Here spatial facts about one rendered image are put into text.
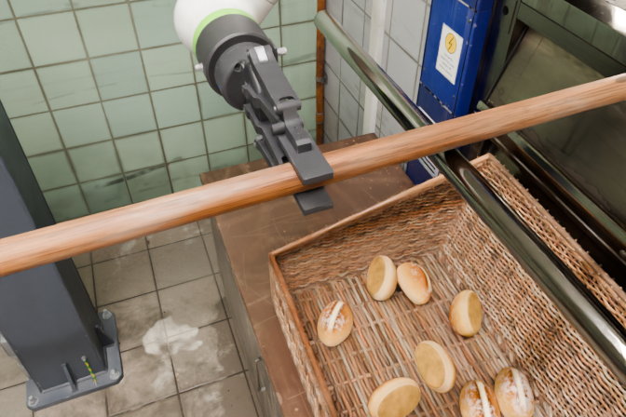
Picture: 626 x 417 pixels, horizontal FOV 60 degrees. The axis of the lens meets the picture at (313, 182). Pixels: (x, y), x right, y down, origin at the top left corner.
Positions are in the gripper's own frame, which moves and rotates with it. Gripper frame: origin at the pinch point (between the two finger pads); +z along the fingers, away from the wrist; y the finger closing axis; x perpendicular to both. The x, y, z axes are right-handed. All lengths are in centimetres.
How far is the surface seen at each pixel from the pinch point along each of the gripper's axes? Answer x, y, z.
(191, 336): 14, 120, -67
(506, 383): -35, 56, 6
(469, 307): -37, 54, -9
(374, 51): -52, 39, -82
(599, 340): -14.8, 2.6, 23.8
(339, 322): -13, 56, -16
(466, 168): -16.2, 2.0, 3.5
